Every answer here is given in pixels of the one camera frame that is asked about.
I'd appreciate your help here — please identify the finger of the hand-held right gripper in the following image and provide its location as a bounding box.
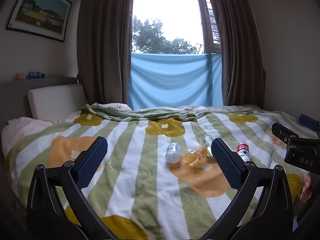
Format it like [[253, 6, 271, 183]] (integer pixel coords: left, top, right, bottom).
[[271, 122, 302, 147], [298, 114, 320, 133]]

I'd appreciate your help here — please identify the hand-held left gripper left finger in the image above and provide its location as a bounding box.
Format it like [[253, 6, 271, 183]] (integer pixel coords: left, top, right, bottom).
[[26, 136, 118, 240]]

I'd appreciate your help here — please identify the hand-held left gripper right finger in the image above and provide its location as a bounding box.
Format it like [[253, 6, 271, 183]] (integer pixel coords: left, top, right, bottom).
[[200, 137, 293, 240]]

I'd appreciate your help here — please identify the person's right hand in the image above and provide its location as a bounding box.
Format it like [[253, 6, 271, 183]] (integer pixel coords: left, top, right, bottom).
[[300, 174, 313, 203]]

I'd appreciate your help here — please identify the red label water bottle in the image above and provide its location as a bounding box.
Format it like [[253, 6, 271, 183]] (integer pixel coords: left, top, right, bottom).
[[235, 141, 251, 163]]

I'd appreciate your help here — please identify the clear water bottle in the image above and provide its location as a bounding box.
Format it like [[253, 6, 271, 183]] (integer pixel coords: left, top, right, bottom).
[[201, 135, 214, 157]]

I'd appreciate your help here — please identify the orange drink bottle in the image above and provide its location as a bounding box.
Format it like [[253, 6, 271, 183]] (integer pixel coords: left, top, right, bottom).
[[184, 146, 208, 167]]

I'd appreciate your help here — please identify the green striped floral blanket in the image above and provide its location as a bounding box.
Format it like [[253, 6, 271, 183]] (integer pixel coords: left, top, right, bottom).
[[5, 103, 320, 240]]

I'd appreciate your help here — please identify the white headboard cushion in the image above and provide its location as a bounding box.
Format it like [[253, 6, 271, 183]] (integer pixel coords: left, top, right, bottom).
[[27, 83, 87, 120]]

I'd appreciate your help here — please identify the light blue cloth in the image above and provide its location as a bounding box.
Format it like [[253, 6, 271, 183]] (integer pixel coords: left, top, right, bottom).
[[127, 52, 224, 111]]

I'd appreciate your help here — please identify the brown curtain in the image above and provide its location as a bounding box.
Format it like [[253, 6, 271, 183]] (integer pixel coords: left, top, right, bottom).
[[215, 0, 267, 111], [76, 0, 136, 111]]

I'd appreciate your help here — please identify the grey bed headboard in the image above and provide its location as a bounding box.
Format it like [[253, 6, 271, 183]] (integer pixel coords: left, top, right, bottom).
[[0, 77, 81, 137]]

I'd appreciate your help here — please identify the tree outside window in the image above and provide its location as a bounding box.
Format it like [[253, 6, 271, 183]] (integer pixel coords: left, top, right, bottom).
[[131, 15, 205, 55]]

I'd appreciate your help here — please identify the open window frame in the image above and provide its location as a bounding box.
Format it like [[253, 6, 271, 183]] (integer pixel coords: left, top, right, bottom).
[[194, 0, 222, 55]]

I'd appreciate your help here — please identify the framed wall picture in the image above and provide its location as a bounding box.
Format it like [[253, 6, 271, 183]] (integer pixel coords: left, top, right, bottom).
[[5, 0, 73, 43]]

